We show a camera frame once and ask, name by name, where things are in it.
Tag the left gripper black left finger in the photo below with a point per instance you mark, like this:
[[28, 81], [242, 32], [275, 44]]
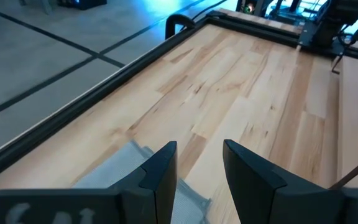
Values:
[[148, 193]]

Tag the black table frame rim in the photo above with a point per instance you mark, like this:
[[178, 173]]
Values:
[[73, 107]]

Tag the light wood shelf board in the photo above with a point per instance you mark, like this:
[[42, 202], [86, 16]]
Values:
[[357, 118]]

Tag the black table clamp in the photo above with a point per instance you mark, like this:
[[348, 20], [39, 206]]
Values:
[[179, 22]]

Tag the computer tower with blue lights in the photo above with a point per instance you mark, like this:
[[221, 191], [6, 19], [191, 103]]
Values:
[[82, 3]]

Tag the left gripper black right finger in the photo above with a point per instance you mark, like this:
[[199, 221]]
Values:
[[259, 193]]

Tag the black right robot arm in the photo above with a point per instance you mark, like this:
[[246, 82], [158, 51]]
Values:
[[328, 28]]

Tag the grey-blue folded cloth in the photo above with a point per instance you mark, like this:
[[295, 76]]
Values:
[[120, 168]]

